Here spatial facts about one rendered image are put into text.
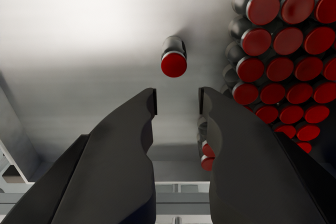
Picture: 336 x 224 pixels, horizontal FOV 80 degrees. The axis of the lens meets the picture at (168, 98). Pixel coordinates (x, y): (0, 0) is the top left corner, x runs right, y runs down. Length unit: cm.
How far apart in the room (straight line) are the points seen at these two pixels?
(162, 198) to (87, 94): 99
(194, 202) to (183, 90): 99
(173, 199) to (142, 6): 107
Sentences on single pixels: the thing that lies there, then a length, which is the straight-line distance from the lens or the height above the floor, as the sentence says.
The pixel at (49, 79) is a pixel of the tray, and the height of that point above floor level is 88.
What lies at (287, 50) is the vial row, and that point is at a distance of 18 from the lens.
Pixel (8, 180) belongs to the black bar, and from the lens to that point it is 38.
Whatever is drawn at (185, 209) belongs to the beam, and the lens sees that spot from 116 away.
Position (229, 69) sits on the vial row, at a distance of 21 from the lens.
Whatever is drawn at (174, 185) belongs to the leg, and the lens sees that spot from 125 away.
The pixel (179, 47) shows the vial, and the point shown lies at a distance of 17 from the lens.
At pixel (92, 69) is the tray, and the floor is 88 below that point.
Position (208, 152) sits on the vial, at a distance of 22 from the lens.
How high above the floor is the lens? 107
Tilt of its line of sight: 57 degrees down
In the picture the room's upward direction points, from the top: 178 degrees counter-clockwise
